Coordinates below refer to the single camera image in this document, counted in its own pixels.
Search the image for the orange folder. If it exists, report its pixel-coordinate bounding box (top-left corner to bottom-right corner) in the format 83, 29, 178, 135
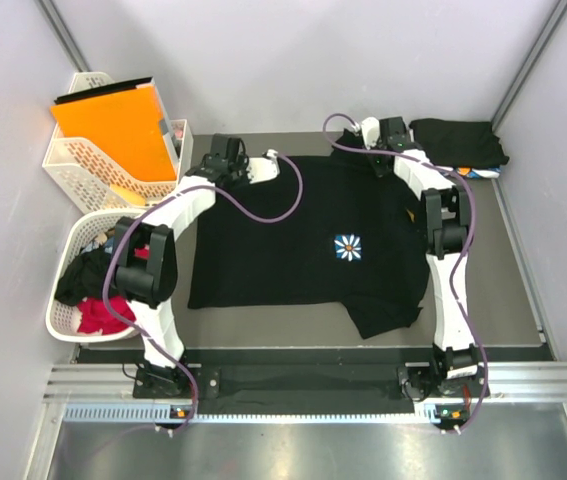
50, 79, 178, 182

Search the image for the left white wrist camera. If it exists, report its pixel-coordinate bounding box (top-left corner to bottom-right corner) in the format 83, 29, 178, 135
247, 149, 280, 184

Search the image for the black folder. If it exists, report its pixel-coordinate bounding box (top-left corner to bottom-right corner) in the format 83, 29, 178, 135
54, 77, 153, 105

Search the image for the blue garment in basket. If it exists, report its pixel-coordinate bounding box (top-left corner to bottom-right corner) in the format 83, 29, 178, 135
81, 228, 115, 255

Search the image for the black t shirt flower print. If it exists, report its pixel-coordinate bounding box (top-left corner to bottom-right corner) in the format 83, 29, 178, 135
188, 132, 430, 338

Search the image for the purple cable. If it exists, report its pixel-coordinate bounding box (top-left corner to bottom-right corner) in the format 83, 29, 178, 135
322, 113, 489, 435
101, 152, 307, 434

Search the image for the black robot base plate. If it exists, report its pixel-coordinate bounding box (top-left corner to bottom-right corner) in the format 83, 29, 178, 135
132, 347, 494, 416

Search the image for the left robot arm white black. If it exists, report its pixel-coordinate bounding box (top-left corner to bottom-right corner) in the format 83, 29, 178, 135
112, 134, 250, 399

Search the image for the white oval laundry basket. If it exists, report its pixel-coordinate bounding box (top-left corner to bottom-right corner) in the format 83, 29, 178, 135
45, 208, 143, 344

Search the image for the black garment in basket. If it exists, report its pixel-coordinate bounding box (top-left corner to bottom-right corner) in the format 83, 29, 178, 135
54, 247, 111, 306

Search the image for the white perforated file organizer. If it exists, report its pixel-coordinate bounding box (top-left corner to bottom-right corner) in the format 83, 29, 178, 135
42, 72, 194, 214

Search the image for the red garment in basket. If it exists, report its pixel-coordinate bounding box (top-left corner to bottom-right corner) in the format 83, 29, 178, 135
77, 298, 127, 335

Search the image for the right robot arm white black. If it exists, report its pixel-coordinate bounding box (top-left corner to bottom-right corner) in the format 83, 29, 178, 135
360, 117, 483, 401

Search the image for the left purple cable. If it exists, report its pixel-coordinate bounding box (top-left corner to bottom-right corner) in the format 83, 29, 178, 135
101, 152, 307, 434

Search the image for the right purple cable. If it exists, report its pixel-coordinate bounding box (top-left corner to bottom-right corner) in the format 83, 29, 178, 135
322, 113, 489, 435

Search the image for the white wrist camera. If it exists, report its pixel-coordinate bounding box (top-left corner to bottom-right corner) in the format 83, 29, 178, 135
247, 149, 280, 184
353, 117, 381, 150

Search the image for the folded black t shirt stack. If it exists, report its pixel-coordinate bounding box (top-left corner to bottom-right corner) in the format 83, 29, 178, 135
409, 118, 510, 179

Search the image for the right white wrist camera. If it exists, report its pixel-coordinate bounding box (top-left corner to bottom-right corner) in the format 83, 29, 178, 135
353, 117, 381, 150

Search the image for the aluminium frame rail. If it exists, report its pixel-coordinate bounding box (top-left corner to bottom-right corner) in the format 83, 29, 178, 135
43, 362, 567, 426

